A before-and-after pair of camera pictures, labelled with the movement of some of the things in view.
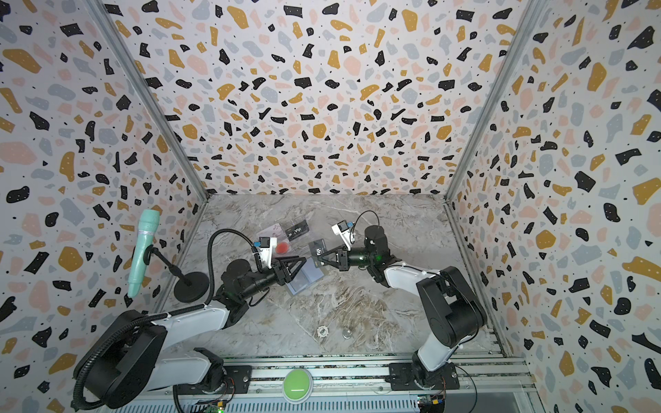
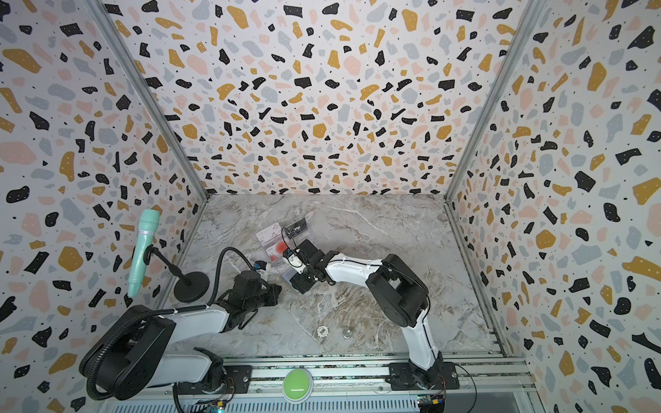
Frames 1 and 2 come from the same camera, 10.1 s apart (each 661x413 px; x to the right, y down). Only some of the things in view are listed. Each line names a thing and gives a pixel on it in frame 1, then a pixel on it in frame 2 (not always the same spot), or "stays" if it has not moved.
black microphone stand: [192, 286] stays
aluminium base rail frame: [487, 385] stays
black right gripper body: [363, 258] to [305, 280]
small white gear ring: [323, 331] stays
